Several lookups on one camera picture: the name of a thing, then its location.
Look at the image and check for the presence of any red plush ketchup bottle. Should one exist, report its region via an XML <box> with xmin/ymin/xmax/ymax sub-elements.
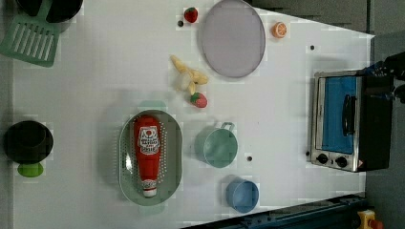
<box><xmin>134</xmin><ymin>114</ymin><xmax>161</xmax><ymax>198</ymax></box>

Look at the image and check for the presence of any plush strawberry near banana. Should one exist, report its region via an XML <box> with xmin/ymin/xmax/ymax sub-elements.
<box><xmin>190</xmin><ymin>93</ymin><xmax>207</xmax><ymax>109</ymax></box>

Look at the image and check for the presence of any plush peeled banana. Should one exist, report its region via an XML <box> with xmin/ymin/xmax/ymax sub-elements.
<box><xmin>170</xmin><ymin>55</ymin><xmax>208</xmax><ymax>95</ymax></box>

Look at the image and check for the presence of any grey round plate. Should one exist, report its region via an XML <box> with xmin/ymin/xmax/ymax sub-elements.
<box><xmin>201</xmin><ymin>0</ymin><xmax>266</xmax><ymax>77</ymax></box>

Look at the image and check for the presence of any blue cup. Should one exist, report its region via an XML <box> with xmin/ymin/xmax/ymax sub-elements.
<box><xmin>225</xmin><ymin>177</ymin><xmax>260</xmax><ymax>214</ymax></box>

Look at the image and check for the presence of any plush strawberry near plate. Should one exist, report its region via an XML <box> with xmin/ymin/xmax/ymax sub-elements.
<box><xmin>183</xmin><ymin>8</ymin><xmax>199</xmax><ymax>23</ymax></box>

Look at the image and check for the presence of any orange slice toy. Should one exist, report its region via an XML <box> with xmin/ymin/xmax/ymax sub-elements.
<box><xmin>271</xmin><ymin>22</ymin><xmax>288</xmax><ymax>38</ymax></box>

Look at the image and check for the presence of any silver toaster oven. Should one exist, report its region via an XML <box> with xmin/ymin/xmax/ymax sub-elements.
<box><xmin>310</xmin><ymin>71</ymin><xmax>394</xmax><ymax>173</ymax></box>

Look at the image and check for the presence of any black pot top left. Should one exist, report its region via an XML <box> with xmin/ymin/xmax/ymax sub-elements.
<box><xmin>15</xmin><ymin>0</ymin><xmax>83</xmax><ymax>31</ymax></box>

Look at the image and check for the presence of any green lime toy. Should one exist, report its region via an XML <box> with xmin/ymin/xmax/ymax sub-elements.
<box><xmin>17</xmin><ymin>163</ymin><xmax>44</xmax><ymax>177</ymax></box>

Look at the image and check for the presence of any black bowl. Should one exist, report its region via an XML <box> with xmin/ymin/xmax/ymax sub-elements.
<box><xmin>4</xmin><ymin>120</ymin><xmax>53</xmax><ymax>164</ymax></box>

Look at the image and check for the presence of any green slotted spatula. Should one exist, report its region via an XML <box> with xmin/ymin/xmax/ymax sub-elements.
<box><xmin>0</xmin><ymin>0</ymin><xmax>60</xmax><ymax>68</ymax></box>

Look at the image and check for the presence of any yellow red clamp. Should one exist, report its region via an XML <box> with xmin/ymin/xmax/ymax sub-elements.
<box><xmin>357</xmin><ymin>210</ymin><xmax>384</xmax><ymax>229</ymax></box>

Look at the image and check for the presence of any black device behind oven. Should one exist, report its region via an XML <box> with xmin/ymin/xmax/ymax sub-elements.
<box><xmin>364</xmin><ymin>52</ymin><xmax>405</xmax><ymax>104</ymax></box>

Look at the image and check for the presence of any green cup with handle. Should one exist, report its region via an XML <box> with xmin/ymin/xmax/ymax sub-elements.
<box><xmin>195</xmin><ymin>122</ymin><xmax>238</xmax><ymax>168</ymax></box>

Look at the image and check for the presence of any blue metal frame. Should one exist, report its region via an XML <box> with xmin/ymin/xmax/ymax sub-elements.
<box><xmin>182</xmin><ymin>195</ymin><xmax>369</xmax><ymax>229</ymax></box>

